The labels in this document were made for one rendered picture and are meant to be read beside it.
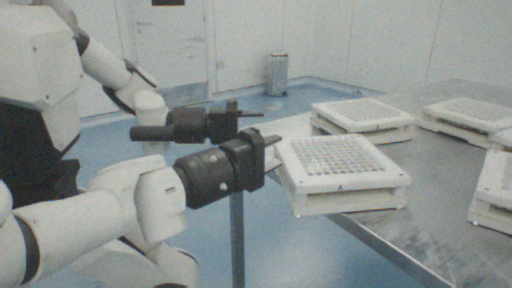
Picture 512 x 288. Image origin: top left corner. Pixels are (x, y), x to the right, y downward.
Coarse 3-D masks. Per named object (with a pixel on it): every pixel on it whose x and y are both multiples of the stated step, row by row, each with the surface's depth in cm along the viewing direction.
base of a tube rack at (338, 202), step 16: (288, 192) 70; (336, 192) 70; (352, 192) 70; (368, 192) 70; (384, 192) 70; (304, 208) 66; (320, 208) 67; (336, 208) 67; (352, 208) 68; (368, 208) 68; (384, 208) 69
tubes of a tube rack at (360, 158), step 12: (300, 144) 80; (312, 144) 81; (324, 144) 80; (336, 144) 80; (348, 144) 82; (312, 156) 76; (324, 156) 74; (336, 156) 75; (348, 156) 74; (360, 156) 76
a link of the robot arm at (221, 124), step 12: (192, 108) 75; (204, 108) 78; (216, 108) 75; (228, 108) 73; (192, 120) 73; (204, 120) 75; (216, 120) 74; (228, 120) 74; (192, 132) 73; (204, 132) 75; (216, 132) 76; (228, 132) 75; (216, 144) 77
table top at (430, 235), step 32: (384, 96) 150; (416, 96) 150; (448, 96) 150; (480, 96) 150; (288, 128) 113; (416, 128) 113; (416, 160) 90; (448, 160) 90; (480, 160) 90; (416, 192) 75; (448, 192) 75; (352, 224) 66; (384, 224) 64; (416, 224) 64; (448, 224) 64; (384, 256) 61; (416, 256) 56; (448, 256) 56; (480, 256) 56
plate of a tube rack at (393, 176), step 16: (288, 144) 82; (304, 144) 82; (368, 144) 82; (288, 160) 74; (384, 160) 74; (288, 176) 69; (304, 176) 67; (320, 176) 67; (336, 176) 67; (352, 176) 67; (368, 176) 67; (384, 176) 67; (400, 176) 67; (304, 192) 64; (320, 192) 65
